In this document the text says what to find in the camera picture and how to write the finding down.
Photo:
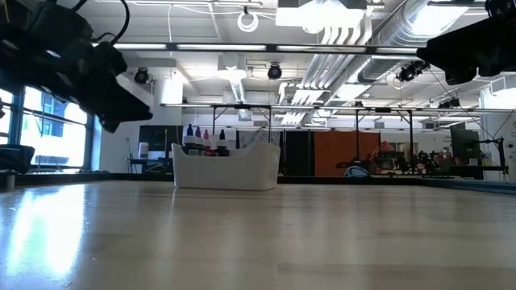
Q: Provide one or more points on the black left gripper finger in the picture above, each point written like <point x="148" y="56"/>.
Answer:
<point x="117" y="104"/>
<point x="110" y="125"/>

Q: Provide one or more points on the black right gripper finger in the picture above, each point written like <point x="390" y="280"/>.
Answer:
<point x="451" y="52"/>
<point x="461" y="75"/>

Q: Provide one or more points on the tall pink food coloring bottle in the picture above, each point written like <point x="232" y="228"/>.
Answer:
<point x="206" y="143"/>

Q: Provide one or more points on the tall black food coloring bottle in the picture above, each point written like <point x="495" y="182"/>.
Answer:
<point x="222" y="150"/>

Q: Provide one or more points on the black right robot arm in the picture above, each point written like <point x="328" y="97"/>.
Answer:
<point x="502" y="7"/>

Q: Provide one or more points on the tall purple food coloring bottle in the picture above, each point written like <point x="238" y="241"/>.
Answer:
<point x="198" y="141"/>

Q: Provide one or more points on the white cylinder container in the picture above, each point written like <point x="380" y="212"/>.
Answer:
<point x="143" y="151"/>

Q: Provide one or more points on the black monitor on desk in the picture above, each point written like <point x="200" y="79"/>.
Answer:
<point x="161" y="137"/>

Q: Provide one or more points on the large window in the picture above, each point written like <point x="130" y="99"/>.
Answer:
<point x="56" y="137"/>

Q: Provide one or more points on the black monitor on stand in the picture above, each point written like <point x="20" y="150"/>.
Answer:
<point x="464" y="144"/>

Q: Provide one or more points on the black robot arms on bench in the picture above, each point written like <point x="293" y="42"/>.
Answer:
<point x="421" y="163"/>

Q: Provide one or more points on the black box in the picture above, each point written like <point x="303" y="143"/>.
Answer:
<point x="16" y="159"/>

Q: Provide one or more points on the white plastic bin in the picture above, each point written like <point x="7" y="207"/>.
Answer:
<point x="225" y="169"/>

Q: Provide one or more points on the blue and white ball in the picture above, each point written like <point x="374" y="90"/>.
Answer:
<point x="356" y="172"/>

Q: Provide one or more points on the orange partition panel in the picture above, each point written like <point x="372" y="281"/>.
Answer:
<point x="334" y="153"/>

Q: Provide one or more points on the overhead light bar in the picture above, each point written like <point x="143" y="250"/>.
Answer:
<point x="270" y="48"/>

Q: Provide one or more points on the black partition panel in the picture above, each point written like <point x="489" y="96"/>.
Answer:
<point x="298" y="153"/>

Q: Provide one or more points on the black ceiling camera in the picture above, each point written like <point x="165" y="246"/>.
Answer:
<point x="275" y="72"/>
<point x="142" y="75"/>
<point x="411" y="70"/>

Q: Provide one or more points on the silver ventilation duct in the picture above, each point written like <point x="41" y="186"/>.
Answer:
<point x="403" y="32"/>

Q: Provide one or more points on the black table edge rail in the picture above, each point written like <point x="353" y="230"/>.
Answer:
<point x="101" y="177"/>

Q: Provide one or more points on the side table frame rail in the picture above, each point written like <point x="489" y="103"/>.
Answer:
<point x="471" y="186"/>

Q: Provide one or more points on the black metal rack frame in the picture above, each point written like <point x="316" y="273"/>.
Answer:
<point x="242" y="106"/>

